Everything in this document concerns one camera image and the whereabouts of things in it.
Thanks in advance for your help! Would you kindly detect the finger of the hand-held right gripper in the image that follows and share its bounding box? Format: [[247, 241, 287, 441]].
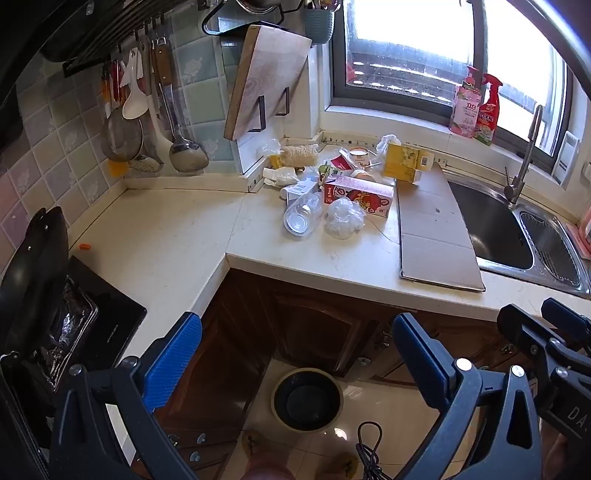
[[541, 298, 591, 354], [498, 304, 570, 385]]

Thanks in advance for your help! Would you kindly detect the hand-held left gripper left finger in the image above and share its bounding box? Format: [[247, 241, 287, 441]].
[[48, 311, 204, 480]]

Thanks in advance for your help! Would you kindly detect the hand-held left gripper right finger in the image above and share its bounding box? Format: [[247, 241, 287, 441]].
[[392, 313, 543, 480]]

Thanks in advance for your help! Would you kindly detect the round dark bin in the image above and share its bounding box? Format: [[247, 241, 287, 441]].
[[271, 368, 345, 435]]

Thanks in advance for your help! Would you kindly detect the clear plastic container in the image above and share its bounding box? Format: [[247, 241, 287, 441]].
[[325, 196, 367, 240]]

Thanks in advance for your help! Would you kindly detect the red drink carton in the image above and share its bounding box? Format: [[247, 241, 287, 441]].
[[323, 174, 394, 219]]

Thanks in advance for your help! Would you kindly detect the clear plastic cup stack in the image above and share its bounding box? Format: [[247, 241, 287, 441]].
[[283, 191, 324, 237]]

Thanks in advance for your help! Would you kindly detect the yellow cardboard box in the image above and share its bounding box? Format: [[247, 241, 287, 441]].
[[382, 142, 437, 184]]

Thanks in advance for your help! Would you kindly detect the white labelled bottle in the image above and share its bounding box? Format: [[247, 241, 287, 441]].
[[279, 180, 320, 202]]

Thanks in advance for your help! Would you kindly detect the white plastic bag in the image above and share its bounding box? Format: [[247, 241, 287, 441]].
[[375, 134, 402, 156]]

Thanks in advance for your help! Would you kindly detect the small clear plastic bag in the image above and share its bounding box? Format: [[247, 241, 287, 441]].
[[256, 138, 283, 169]]

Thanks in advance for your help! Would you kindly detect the beige bristle brush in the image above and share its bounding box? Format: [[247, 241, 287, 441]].
[[279, 144, 320, 168]]

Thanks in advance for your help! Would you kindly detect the steel drain basket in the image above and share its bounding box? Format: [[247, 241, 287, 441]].
[[519, 210, 583, 285]]

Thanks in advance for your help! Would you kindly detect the black gas stove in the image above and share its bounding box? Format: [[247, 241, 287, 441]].
[[0, 256, 147, 480]]

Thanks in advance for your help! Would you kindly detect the pink cloth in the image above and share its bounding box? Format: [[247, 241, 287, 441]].
[[577, 216, 591, 257]]

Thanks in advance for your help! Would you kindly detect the stainless steel sink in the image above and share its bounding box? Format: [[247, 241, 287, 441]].
[[445, 178, 591, 296]]

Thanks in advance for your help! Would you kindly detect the aluminium foil liner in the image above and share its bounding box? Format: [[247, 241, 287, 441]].
[[34, 276, 99, 389]]

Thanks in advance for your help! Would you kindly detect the brown wooden cabinet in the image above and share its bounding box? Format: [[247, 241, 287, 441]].
[[154, 268, 591, 480]]

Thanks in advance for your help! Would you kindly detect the brown slipper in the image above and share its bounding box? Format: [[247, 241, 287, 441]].
[[322, 455, 359, 480], [242, 429, 274, 463]]

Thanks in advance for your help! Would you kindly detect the brown cardboard sheet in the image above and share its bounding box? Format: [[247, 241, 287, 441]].
[[396, 161, 486, 292]]

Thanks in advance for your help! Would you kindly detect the steel faucet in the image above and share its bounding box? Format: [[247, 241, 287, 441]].
[[504, 104, 544, 206]]

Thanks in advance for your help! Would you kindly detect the black wok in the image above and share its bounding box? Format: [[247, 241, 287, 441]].
[[0, 206, 70, 357]]

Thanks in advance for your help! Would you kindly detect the steel slotted spoon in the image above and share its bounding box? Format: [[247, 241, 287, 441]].
[[128, 41, 165, 173]]

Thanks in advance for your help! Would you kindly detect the red spray bottle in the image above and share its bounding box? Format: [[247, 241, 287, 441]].
[[473, 74, 504, 147]]

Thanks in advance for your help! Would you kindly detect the pink detergent bottle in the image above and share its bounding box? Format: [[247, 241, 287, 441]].
[[450, 66, 484, 138]]

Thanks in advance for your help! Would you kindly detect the steel mesh strainer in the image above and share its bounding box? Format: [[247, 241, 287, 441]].
[[100, 104, 144, 162]]

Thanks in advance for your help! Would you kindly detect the white rice spoon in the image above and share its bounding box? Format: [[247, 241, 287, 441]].
[[121, 48, 149, 120]]

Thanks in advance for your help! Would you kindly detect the black metal board rack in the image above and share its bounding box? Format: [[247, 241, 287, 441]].
[[202, 0, 333, 134]]

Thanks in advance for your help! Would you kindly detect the black range hood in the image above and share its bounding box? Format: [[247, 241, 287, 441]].
[[0, 46, 44, 153]]

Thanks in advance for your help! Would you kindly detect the wooden cutting board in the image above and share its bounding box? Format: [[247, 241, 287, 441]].
[[224, 24, 313, 140]]

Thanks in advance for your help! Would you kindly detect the dark framed window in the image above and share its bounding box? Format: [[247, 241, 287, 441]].
[[330, 0, 577, 160]]

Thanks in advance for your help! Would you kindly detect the teal utensil holder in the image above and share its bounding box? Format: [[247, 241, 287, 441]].
[[302, 7, 334, 44]]

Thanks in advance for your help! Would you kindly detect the steel pot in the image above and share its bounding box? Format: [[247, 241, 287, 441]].
[[235, 0, 279, 14]]

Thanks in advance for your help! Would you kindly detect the black cable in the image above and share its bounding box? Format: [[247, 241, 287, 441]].
[[355, 421, 394, 480]]

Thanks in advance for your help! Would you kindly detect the red handled utensil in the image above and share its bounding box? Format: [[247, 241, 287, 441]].
[[101, 61, 127, 105]]

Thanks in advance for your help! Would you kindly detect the black wall rack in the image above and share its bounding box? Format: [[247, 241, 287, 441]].
[[62, 0, 218, 78]]

